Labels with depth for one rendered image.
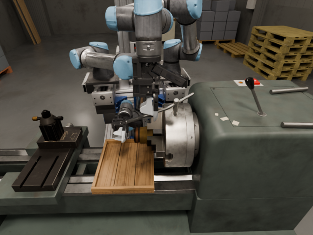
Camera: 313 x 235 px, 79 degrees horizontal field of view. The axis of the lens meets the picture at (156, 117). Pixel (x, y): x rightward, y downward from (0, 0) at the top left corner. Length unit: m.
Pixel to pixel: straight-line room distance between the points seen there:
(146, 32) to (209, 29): 6.91
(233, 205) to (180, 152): 0.41
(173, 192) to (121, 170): 0.29
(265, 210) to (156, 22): 1.02
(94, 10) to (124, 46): 8.20
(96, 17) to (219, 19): 5.19
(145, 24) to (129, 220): 1.08
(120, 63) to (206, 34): 6.58
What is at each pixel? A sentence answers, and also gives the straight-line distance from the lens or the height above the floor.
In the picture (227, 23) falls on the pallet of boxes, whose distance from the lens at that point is 7.67.
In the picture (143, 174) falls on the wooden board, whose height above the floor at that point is 0.88.
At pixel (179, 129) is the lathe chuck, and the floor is 1.19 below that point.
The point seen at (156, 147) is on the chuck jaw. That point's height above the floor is 1.10.
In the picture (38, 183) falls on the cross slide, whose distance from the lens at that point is 1.04.
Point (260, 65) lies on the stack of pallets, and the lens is 5.21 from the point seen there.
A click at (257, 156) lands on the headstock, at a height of 1.14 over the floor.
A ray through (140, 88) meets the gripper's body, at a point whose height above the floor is 1.44.
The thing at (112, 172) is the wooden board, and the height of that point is 0.89.
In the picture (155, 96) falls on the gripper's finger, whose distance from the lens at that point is 0.58.
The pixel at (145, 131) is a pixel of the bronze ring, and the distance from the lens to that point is 0.92.
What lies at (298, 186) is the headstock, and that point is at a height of 0.95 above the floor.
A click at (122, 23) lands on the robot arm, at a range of 0.70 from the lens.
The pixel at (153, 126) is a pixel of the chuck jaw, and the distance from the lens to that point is 0.93.
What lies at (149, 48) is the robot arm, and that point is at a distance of 0.55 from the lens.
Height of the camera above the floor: 1.69
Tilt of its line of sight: 34 degrees down
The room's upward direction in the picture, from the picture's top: straight up
